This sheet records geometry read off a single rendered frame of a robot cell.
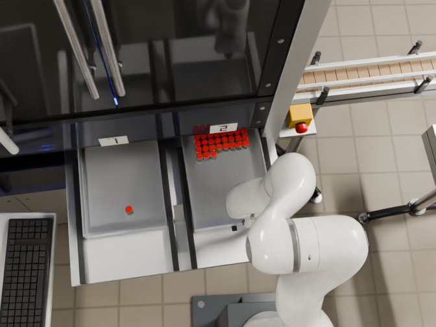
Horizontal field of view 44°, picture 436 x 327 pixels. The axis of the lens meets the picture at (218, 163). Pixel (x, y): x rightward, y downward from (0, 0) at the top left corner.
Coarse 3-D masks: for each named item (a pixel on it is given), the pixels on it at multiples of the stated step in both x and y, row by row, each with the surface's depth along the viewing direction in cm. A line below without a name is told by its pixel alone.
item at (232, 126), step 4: (228, 124) 166; (232, 124) 167; (236, 124) 167; (212, 128) 168; (216, 128) 168; (224, 128) 169; (228, 128) 170; (232, 128) 170; (236, 128) 171; (212, 132) 171; (216, 132) 171
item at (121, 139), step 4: (120, 136) 163; (124, 136) 164; (100, 140) 164; (104, 140) 164; (108, 140) 165; (112, 140) 165; (120, 140) 166; (124, 140) 166; (104, 144) 167; (108, 144) 168; (112, 144) 168; (116, 144) 168
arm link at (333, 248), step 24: (336, 216) 101; (312, 240) 97; (336, 240) 97; (360, 240) 98; (312, 264) 98; (336, 264) 99; (360, 264) 100; (288, 288) 109; (312, 288) 106; (288, 312) 111; (312, 312) 111
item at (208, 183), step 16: (256, 128) 182; (192, 144) 181; (256, 144) 182; (192, 160) 180; (224, 160) 180; (240, 160) 180; (256, 160) 180; (192, 176) 178; (208, 176) 178; (224, 176) 178; (240, 176) 178; (256, 176) 179; (192, 192) 176; (208, 192) 176; (224, 192) 176; (192, 208) 171; (208, 208) 174; (224, 208) 175; (208, 224) 173; (224, 224) 170; (240, 224) 173
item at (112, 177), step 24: (120, 144) 180; (144, 144) 181; (96, 168) 177; (120, 168) 178; (144, 168) 178; (96, 192) 175; (120, 192) 175; (144, 192) 175; (96, 216) 172; (120, 216) 172; (144, 216) 173
